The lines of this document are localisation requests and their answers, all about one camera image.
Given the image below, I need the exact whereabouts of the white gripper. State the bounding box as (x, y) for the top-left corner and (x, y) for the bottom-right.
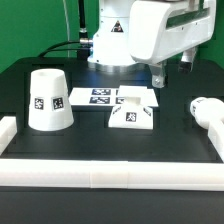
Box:
(128, 0), (216, 88)

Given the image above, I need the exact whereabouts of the white lamp bulb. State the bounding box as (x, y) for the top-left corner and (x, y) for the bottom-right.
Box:
(190, 97), (224, 129)

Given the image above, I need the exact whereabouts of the white lamp base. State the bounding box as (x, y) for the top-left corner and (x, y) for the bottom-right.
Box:
(108, 97), (153, 130)

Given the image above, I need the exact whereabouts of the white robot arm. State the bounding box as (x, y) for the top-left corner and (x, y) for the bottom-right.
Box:
(88, 0), (216, 88)

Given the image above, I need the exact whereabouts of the white lamp shade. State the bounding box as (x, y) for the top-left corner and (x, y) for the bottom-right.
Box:
(28, 68), (74, 131)

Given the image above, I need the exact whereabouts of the white marker sheet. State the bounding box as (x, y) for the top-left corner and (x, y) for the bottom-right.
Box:
(69, 85), (158, 107)

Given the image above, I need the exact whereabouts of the white U-shaped fence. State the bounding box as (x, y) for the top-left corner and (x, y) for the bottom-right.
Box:
(0, 116), (224, 191)

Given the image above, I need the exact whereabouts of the black cable post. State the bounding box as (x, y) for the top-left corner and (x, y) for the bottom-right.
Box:
(77, 0), (89, 60)

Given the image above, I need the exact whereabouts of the black cable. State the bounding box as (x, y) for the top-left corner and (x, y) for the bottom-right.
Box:
(38, 40), (94, 58)

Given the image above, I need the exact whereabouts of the grey thin cable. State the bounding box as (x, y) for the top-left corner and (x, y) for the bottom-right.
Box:
(61, 0), (72, 58)

